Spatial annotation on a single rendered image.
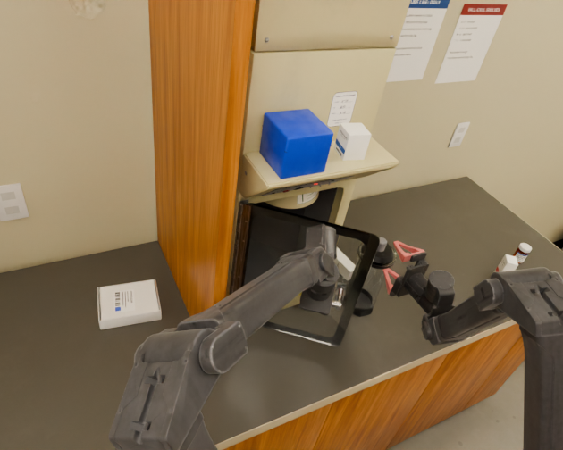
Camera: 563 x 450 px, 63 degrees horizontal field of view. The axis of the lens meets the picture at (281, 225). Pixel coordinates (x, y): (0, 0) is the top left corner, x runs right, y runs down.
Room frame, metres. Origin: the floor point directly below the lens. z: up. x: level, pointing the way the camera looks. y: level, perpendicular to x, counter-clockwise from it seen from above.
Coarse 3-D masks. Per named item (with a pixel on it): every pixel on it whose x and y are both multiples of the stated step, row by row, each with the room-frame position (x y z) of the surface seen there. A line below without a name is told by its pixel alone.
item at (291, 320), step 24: (264, 216) 0.78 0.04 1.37; (288, 216) 0.77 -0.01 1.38; (264, 240) 0.78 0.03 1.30; (288, 240) 0.77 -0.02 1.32; (336, 240) 0.76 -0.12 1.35; (360, 240) 0.76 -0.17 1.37; (264, 264) 0.77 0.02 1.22; (336, 264) 0.76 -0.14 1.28; (360, 264) 0.75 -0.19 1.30; (336, 288) 0.76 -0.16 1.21; (360, 288) 0.75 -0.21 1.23; (288, 312) 0.77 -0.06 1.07; (312, 312) 0.76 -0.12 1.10; (336, 312) 0.75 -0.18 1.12; (312, 336) 0.76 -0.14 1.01; (336, 336) 0.75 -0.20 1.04
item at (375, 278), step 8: (392, 248) 0.99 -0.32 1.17; (376, 264) 0.91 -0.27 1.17; (384, 264) 0.92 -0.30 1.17; (368, 272) 0.92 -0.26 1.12; (376, 272) 0.92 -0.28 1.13; (368, 280) 0.92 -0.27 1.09; (376, 280) 0.92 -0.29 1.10; (368, 288) 0.92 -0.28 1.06; (376, 288) 0.93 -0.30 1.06; (360, 296) 0.92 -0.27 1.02; (368, 296) 0.92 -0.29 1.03; (376, 296) 0.94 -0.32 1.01; (360, 304) 0.92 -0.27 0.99; (368, 304) 0.92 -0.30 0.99
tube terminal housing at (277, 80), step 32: (256, 64) 0.79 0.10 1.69; (288, 64) 0.83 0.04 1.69; (320, 64) 0.87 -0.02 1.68; (352, 64) 0.91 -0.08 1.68; (384, 64) 0.96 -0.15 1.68; (256, 96) 0.80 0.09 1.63; (288, 96) 0.84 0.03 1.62; (320, 96) 0.88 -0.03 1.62; (256, 128) 0.80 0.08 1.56; (288, 192) 0.86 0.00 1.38; (352, 192) 0.97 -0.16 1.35
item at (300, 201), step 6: (312, 192) 0.94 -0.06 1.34; (318, 192) 0.98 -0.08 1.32; (282, 198) 0.89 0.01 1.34; (288, 198) 0.89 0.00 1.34; (294, 198) 0.90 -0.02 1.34; (300, 198) 0.91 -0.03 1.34; (306, 198) 0.91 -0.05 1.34; (312, 198) 0.93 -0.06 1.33; (276, 204) 0.89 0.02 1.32; (282, 204) 0.89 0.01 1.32; (288, 204) 0.89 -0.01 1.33; (294, 204) 0.89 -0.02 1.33; (300, 204) 0.90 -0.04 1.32; (306, 204) 0.91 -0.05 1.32
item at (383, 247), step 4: (380, 240) 0.96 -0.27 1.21; (384, 240) 0.97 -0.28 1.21; (380, 244) 0.95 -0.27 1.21; (384, 244) 0.95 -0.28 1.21; (380, 248) 0.95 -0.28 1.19; (384, 248) 0.96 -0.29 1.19; (388, 248) 0.97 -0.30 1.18; (376, 252) 0.95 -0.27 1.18; (380, 252) 0.95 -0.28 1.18; (384, 252) 0.95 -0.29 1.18; (388, 252) 0.96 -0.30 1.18; (392, 252) 0.96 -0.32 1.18; (376, 256) 0.93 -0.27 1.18; (380, 256) 0.93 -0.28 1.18; (384, 256) 0.93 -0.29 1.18; (388, 256) 0.94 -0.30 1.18; (392, 256) 0.95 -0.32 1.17; (376, 260) 0.92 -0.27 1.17; (380, 260) 0.92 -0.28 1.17; (384, 260) 0.93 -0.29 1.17; (388, 260) 0.93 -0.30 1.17
